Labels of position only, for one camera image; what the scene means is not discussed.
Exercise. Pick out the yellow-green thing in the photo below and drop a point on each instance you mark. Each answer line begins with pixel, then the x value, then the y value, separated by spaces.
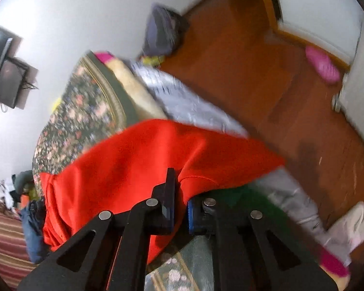
pixel 153 61

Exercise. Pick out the grey white patterned sheet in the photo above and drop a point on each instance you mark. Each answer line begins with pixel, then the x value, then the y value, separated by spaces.
pixel 182 100

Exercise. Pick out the blue garment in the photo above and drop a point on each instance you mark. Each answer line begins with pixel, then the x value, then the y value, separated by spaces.
pixel 33 236

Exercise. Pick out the green cloth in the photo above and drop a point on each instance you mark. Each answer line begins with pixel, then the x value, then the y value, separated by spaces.
pixel 261 200

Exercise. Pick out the floral blanket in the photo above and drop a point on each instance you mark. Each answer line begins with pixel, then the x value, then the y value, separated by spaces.
pixel 79 112

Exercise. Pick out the red garment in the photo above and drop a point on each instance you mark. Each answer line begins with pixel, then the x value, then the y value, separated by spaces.
pixel 124 169

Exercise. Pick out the purple grey bag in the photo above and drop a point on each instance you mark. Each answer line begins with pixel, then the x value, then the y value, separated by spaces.
pixel 162 30

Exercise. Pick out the pink sock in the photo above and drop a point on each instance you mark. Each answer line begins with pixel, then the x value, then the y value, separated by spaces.
pixel 332 262

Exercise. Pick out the white cabinet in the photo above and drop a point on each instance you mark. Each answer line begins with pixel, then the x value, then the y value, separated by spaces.
pixel 361 81

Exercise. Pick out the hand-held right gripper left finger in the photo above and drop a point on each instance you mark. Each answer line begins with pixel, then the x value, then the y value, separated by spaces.
pixel 169 209

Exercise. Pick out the black wall television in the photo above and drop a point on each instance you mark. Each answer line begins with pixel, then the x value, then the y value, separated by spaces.
pixel 0 63

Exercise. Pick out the person's leg in grey pants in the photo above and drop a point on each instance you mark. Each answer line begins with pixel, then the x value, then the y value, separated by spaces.
pixel 291 197

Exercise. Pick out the orange thing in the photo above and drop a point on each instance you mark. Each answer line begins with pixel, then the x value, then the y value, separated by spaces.
pixel 24 201

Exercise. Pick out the pink cloth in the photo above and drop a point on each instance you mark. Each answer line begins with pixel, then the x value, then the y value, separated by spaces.
pixel 104 57

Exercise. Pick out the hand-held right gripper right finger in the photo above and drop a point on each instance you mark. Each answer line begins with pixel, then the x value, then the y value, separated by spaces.
pixel 193 216

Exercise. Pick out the beige pillow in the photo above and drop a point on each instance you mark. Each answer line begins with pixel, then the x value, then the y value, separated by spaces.
pixel 133 94

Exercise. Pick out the striped cloth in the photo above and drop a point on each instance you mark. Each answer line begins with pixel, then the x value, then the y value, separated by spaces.
pixel 6 239

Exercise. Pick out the pink slipper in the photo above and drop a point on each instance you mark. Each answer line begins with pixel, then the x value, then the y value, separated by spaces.
pixel 323 65

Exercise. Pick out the dark grey cloth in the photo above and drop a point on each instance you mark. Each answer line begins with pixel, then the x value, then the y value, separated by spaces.
pixel 22 178

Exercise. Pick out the white fluffy slipper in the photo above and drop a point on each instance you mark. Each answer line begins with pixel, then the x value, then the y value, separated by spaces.
pixel 352 227

